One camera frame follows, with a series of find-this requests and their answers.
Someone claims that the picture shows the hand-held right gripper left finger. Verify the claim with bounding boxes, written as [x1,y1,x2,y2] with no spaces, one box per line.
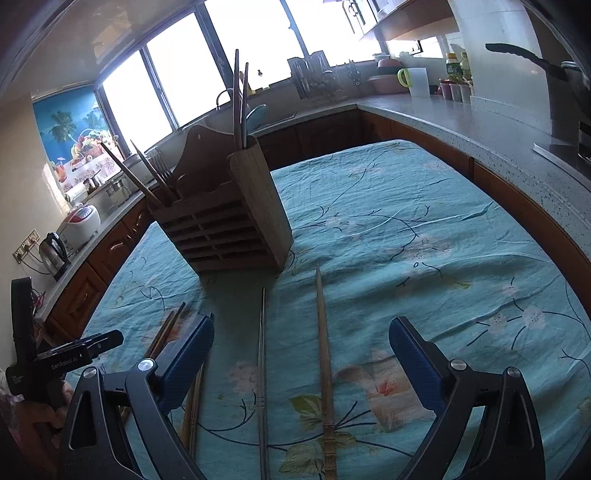
[58,314,215,480]

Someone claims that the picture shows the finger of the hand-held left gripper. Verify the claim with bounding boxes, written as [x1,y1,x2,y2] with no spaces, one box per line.
[69,331,124,361]

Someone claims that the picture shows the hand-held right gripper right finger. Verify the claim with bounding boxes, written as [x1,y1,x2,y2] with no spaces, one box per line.
[389,316,540,480]

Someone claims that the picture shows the brown wooden chopstick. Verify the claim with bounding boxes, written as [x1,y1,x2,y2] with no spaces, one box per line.
[144,310,178,361]
[187,364,206,455]
[181,383,197,455]
[130,140,178,203]
[152,302,187,358]
[241,62,250,150]
[100,142,160,208]

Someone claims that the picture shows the metal chopstick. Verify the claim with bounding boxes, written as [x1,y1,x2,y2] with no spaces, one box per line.
[257,287,271,480]

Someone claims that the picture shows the wooden chopstick with carved end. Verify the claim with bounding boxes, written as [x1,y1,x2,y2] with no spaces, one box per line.
[315,265,337,480]

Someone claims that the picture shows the wooden utensil holder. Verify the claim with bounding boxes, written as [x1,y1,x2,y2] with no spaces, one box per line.
[147,124,294,280]

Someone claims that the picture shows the metal fork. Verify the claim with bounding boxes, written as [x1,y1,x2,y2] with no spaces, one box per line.
[150,154,180,204]

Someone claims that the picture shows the dark patterned wooden chopstick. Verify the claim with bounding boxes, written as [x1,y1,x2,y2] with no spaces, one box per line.
[232,49,242,151]

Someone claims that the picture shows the person's left hand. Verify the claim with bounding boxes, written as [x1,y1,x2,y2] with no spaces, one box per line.
[23,383,77,432]

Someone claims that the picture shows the steel electric kettle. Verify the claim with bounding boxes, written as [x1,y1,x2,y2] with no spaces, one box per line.
[39,232,71,281]

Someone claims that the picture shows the pink and white rice cooker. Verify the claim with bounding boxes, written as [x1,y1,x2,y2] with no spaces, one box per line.
[57,203,102,253]

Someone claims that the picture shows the teal floral tablecloth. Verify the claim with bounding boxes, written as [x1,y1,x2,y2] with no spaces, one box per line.
[76,138,591,480]

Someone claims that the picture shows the wooden base cabinets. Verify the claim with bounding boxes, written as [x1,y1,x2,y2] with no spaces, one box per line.
[44,108,591,344]

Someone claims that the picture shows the grey speckled countertop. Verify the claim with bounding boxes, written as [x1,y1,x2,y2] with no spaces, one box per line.
[34,95,591,324]

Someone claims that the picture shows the gas stove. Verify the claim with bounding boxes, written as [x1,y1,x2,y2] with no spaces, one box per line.
[533,117,591,168]

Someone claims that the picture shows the row of spice jars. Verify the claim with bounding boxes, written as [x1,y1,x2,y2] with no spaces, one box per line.
[438,78,474,105]

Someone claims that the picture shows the large kitchen window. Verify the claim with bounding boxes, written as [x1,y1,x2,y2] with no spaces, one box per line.
[95,0,386,153]

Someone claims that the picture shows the stacked pink bowls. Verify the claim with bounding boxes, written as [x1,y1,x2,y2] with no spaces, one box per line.
[367,53,411,96]

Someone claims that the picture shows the yellow cooking oil bottle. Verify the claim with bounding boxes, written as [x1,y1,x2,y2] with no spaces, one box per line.
[445,52,465,82]

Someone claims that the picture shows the metal dish rack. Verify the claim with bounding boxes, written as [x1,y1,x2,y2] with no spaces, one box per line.
[287,51,343,101]

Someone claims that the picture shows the black wok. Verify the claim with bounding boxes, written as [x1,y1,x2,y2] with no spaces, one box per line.
[485,42,591,108]

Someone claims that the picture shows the red cables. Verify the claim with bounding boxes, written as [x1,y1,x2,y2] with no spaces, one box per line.
[30,288,49,319]

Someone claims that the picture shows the wall power sockets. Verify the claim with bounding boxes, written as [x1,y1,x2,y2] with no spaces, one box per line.
[12,229,42,264]

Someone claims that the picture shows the tropical beach wall poster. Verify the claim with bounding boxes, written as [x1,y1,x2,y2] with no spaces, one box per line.
[32,88,122,193]

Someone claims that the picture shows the white pitcher with green handle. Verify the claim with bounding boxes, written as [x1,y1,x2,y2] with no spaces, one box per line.
[397,67,430,98]

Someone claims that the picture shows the wooden wall cabinets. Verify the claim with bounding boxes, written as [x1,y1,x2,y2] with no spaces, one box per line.
[323,0,462,43]

